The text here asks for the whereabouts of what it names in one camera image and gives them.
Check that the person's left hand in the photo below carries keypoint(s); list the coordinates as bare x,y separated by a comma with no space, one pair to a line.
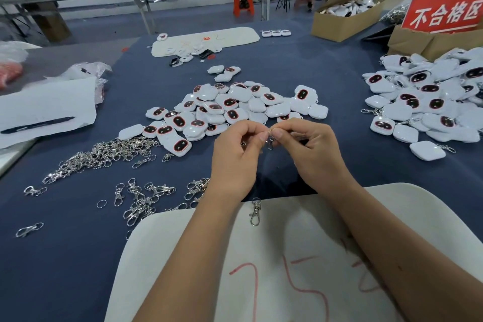
235,167

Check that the person's right hand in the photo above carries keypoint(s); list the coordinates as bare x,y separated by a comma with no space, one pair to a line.
317,159

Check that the person's left forearm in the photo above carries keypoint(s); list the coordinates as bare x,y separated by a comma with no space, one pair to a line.
189,265

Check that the person's right forearm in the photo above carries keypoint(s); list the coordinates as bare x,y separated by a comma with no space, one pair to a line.
407,257

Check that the white foam board red marks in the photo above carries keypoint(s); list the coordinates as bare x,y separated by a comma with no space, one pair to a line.
302,246

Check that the small white plastic part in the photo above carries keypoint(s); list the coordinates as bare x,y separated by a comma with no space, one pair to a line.
276,33
266,33
287,33

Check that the long white foam board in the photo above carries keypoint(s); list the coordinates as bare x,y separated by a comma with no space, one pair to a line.
240,36

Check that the open cardboard box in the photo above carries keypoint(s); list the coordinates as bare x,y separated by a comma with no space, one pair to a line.
339,29

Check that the flat brown cardboard box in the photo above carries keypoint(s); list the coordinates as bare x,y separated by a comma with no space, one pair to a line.
416,45

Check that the red plastic stool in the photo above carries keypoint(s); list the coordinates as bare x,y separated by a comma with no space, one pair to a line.
244,5

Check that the red sign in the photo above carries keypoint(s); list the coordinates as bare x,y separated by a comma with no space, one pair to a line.
445,12

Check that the white paper sheet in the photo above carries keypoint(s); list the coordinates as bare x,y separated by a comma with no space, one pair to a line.
45,100

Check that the black pen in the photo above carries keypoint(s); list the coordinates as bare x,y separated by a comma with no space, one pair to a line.
38,125

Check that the orange bag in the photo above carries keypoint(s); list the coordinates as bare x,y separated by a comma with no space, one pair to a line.
9,75

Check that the white plastic bag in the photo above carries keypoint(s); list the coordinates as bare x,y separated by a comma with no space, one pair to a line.
16,50

